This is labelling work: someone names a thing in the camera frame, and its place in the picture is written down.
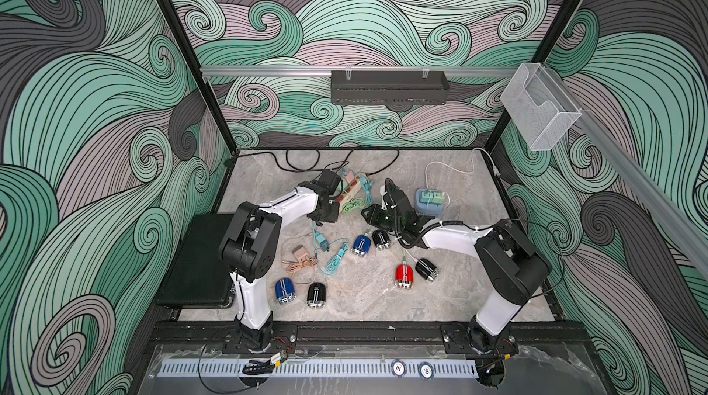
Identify teal USB charger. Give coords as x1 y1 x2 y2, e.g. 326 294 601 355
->
313 231 330 251

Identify teal USB cable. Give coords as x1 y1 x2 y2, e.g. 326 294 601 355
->
309 173 377 277

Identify perforated white cable duct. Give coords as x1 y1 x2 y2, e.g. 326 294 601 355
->
157 358 479 380

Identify beige power strip red sockets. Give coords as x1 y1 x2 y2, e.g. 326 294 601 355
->
337 172 374 207

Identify pink USB cable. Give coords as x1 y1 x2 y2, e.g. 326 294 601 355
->
280 239 322 285

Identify white power strip cable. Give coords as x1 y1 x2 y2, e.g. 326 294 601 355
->
424 147 502 192

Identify black wall shelf tray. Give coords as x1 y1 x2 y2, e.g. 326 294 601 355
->
330 70 450 111

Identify black power strip cable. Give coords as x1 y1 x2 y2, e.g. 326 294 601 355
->
223 148 400 176

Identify aluminium wall rail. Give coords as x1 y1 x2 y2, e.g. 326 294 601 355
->
200 65 518 80

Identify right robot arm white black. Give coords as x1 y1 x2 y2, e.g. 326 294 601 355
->
361 179 551 349

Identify clear acrylic wall holder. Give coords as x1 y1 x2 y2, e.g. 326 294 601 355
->
501 63 582 152

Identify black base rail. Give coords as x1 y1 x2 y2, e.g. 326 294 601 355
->
149 321 589 356

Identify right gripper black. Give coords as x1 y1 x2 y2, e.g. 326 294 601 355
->
360 203 404 235

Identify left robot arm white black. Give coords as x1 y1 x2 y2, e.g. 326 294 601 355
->
218 170 341 349

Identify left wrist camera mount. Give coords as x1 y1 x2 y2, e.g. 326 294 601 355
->
315 169 342 196

